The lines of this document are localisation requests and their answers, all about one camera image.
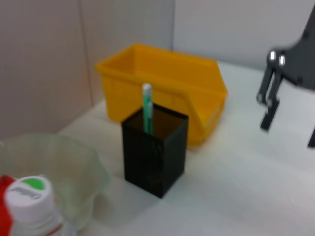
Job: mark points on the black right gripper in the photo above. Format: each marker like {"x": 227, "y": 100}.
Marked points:
{"x": 302, "y": 64}

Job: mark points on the mint green utility knife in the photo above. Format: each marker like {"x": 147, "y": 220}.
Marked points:
{"x": 147, "y": 110}

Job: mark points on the clear green-label water bottle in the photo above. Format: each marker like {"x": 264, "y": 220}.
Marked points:
{"x": 27, "y": 204}

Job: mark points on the black mesh pen holder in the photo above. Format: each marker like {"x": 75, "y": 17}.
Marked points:
{"x": 152, "y": 159}

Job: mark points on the pale green glass fruit plate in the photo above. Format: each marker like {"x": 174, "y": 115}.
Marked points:
{"x": 61, "y": 159}

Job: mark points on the yellow plastic bin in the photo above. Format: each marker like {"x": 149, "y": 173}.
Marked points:
{"x": 160, "y": 73}

